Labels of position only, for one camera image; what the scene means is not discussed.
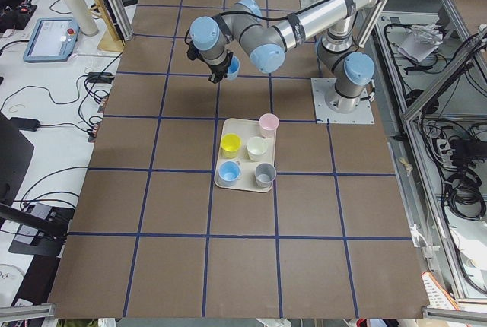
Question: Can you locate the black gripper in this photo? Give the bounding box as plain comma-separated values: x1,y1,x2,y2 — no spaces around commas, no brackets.
188,42,234,84

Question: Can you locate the light blue plastic cup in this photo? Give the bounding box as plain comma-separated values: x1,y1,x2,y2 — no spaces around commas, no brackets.
226,55,240,81

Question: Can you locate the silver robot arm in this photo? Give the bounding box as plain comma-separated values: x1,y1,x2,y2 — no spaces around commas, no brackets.
185,0,386,114

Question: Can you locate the yellow plastic cup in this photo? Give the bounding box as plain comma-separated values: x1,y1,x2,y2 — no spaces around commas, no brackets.
220,133,241,158

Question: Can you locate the pink plastic cup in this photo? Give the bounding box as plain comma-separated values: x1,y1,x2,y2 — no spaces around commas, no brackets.
259,113,280,138

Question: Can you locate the pale green plastic cup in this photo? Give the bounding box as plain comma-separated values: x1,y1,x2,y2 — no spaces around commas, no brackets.
246,136,268,161

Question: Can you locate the grey plastic cup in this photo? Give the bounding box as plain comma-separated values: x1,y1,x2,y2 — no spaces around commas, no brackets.
254,163,277,188

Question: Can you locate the cream plastic tray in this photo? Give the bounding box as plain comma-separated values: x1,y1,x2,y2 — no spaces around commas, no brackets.
214,118,275,192

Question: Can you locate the wooden mug tree stand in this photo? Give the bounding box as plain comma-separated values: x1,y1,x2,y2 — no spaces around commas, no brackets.
89,0,124,52

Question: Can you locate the left teach pendant tablet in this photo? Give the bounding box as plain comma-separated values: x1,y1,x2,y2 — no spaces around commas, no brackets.
23,17,79,63

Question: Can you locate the black power adapter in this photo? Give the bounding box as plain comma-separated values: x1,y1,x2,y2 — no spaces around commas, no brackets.
9,117,42,132

